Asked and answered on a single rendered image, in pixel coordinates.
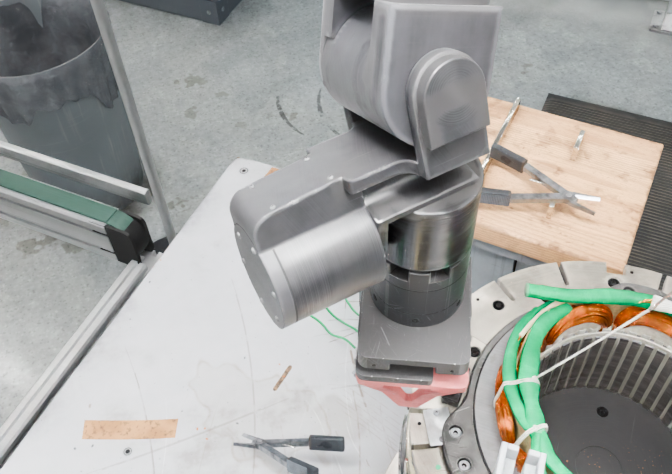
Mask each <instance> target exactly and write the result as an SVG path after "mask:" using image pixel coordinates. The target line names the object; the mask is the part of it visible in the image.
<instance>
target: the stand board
mask: <svg viewBox="0 0 672 474"><path fill-rule="evenodd" d="M487 99H488V107H489V115H490V125H489V126H487V134H488V142H489V150H490V148H491V146H492V144H493V142H494V140H495V138H496V136H497V135H498V133H499V131H500V129H501V127H502V125H503V123H504V121H505V119H506V117H507V115H508V113H509V112H510V110H511V108H512V106H513V104H514V103H510V102H506V101H503V100H499V99H495V98H492V97H487ZM581 130H584V131H585V135H584V138H583V142H582V145H581V147H580V150H579V152H578V155H577V157H576V159H575V161H572V160H570V159H571V155H572V151H573V147H574V145H575V143H576V140H577V138H578V135H579V133H580V131H581ZM500 145H501V146H503V147H505V148H507V149H509V150H511V151H513V152H514V153H516V154H518V155H520V156H522V157H524V158H526V159H528V162H527V163H529V164H531V165H532V166H534V167H535V168H536V169H538V170H539V171H541V172H542V173H544V174H545V175H546V176H548V177H549V178H551V179H552V180H553V181H555V182H556V183H558V184H559V185H561V186H562V187H563V188H565V189H566V190H568V191H571V192H578V193H582V194H587V195H592V196H597V197H600V201H592V200H584V199H578V202H577V203H579V204H581V205H583V206H585V207H587V208H589V209H591V210H593V211H594V212H596V213H595V215H594V216H593V215H590V214H588V213H585V212H583V211H581V210H578V209H576V208H573V207H571V206H568V205H567V204H564V203H557V205H556V208H555V210H554V212H553V215H552V217H551V219H547V218H546V215H547V211H548V207H549V204H550V203H510V204H509V206H501V205H493V204H484V203H480V204H479V209H478V215H477V221H476V226H475V232H474V239H477V240H480V241H483V242H486V243H489V244H492V245H495V246H498V247H501V248H504V249H507V250H510V251H513V252H516V253H519V254H522V255H525V256H528V257H531V258H534V259H537V260H539V261H542V262H545V263H548V264H549V263H556V262H557V265H558V267H560V263H561V262H567V261H598V262H606V268H607V273H613V274H620V275H623V269H624V266H625V265H626V264H627V261H628V257H629V254H630V251H631V248H632V245H633V242H634V238H635V235H636V232H637V229H638V226H639V223H640V219H641V216H642V213H643V210H644V207H645V204H646V201H647V197H648V194H649V191H650V188H651V185H652V182H653V178H654V175H655V172H656V169H657V166H658V163H659V159H660V156H661V153H662V150H663V147H664V145H663V144H660V143H656V142H652V141H649V140H645V139H641V138H638V137H634V136H631V135H627V134H623V133H620V132H616V131H612V130H609V129H605V128H601V127H598V126H594V125H590V124H587V123H583V122H579V121H576V120H572V119H568V118H565V117H561V116H557V115H554V114H550V113H546V112H543V111H539V110H535V109H532V108H528V107H525V106H521V105H520V107H519V109H518V111H517V113H516V115H515V117H514V119H513V121H512V123H511V125H510V127H509V129H508V131H507V133H506V135H505V137H504V139H503V140H502V142H501V144H500ZM530 178H532V177H530V176H529V175H528V174H526V173H525V172H523V173H520V172H518V171H516V170H514V169H512V168H510V167H508V166H506V165H505V164H503V163H501V162H499V161H497V160H495V159H493V160H492V162H491V164H490V166H489V168H488V170H487V172H486V174H485V176H484V181H483V187H486V188H494V189H503V190H510V191H511V193H553V192H551V191H550V190H549V189H547V188H546V187H544V186H543V185H542V184H540V183H537V182H533V181H529V180H530Z"/></svg>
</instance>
